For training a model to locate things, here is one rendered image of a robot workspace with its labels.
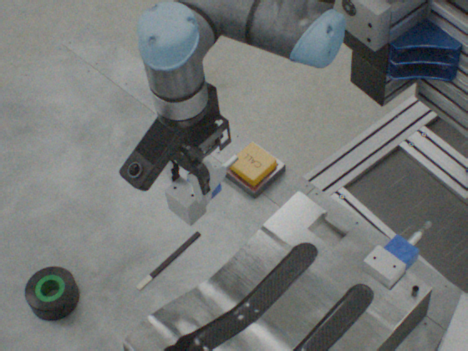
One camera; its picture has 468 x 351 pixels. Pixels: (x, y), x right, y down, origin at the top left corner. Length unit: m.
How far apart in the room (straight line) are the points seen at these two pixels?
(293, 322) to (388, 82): 0.57
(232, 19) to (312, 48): 0.11
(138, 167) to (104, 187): 0.36
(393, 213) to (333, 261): 0.87
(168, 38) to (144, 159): 0.21
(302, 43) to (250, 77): 1.65
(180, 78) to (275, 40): 0.13
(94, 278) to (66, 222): 0.12
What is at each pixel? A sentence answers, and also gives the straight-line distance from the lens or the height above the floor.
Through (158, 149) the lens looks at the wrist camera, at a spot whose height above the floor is 1.11.
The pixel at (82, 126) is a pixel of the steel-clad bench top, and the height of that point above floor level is 0.80.
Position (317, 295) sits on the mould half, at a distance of 1.36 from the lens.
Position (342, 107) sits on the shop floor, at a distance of 2.70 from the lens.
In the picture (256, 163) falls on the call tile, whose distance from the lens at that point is 1.55.
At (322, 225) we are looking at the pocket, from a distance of 1.45.
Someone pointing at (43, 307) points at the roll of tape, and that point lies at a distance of 1.47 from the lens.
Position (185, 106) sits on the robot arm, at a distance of 1.19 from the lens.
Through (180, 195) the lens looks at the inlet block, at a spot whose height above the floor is 0.96.
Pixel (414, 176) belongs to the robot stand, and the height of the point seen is 0.21.
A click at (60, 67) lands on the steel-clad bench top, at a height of 0.80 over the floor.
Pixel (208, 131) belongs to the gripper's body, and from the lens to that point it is 1.28.
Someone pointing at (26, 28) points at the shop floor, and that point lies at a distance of 3.06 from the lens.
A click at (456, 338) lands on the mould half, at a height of 0.85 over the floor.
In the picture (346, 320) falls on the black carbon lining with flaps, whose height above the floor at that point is 0.88.
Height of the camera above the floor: 2.10
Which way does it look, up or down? 55 degrees down
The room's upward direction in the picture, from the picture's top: 7 degrees counter-clockwise
